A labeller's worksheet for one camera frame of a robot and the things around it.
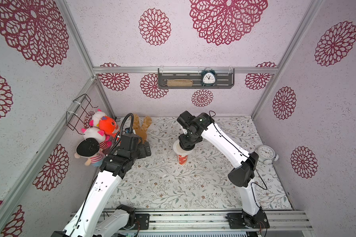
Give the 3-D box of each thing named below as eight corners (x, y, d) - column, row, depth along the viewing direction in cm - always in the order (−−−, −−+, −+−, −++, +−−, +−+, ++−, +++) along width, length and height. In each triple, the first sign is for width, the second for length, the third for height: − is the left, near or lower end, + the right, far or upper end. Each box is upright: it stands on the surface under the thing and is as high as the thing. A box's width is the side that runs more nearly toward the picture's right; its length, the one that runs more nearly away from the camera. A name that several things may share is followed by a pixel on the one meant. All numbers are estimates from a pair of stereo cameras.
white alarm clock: (260, 165, 96) (264, 161, 92) (253, 149, 104) (257, 144, 100) (276, 165, 96) (281, 161, 92) (269, 149, 104) (272, 144, 100)
